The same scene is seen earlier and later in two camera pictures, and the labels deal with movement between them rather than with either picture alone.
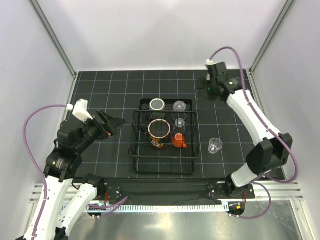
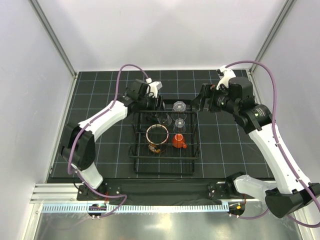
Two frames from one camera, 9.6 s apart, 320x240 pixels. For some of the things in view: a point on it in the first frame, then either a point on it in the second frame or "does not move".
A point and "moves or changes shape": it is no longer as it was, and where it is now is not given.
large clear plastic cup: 179,110 does not move
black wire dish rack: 164,138 does not move
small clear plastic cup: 179,126 does not move
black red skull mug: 158,130 moves or changes shape
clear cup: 215,145 → 166,120
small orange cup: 179,141 does not move
